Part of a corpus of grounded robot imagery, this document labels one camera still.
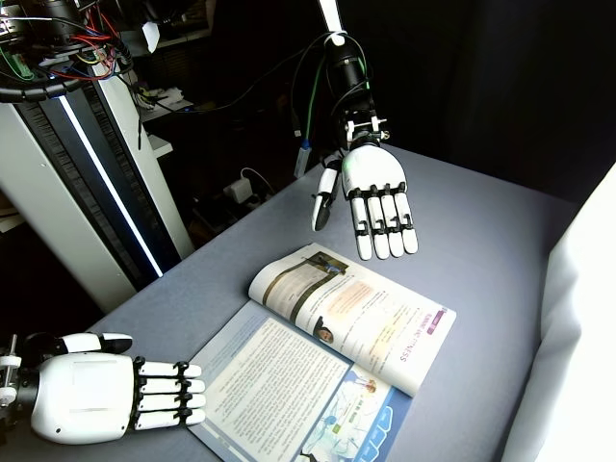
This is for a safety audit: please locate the grey table cloth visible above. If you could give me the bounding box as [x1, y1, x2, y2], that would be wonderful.
[0, 142, 601, 462]

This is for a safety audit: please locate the black corrugated cable conduit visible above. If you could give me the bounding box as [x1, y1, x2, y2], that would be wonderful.
[0, 33, 136, 105]

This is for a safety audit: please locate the silver usb plug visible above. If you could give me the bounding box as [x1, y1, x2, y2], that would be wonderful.
[294, 139, 312, 179]

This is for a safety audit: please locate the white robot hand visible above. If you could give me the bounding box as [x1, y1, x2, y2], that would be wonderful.
[310, 143, 420, 261]
[21, 331, 207, 445]

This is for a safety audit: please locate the black robot head with wires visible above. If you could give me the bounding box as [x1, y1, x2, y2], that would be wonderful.
[0, 0, 136, 83]

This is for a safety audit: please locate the white power adapter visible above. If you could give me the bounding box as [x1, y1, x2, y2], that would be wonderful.
[228, 177, 257, 204]

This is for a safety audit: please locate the white robot body column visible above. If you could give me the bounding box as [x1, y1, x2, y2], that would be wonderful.
[0, 71, 194, 314]

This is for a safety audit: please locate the white paper tag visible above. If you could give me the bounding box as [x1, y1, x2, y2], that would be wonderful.
[141, 21, 161, 54]

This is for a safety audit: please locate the textbook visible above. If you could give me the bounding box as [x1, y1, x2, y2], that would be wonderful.
[187, 242, 457, 462]

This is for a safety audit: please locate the green cable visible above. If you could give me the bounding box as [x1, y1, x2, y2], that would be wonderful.
[304, 45, 333, 145]

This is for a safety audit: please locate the white backdrop sheet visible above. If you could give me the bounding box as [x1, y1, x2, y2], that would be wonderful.
[500, 161, 616, 462]

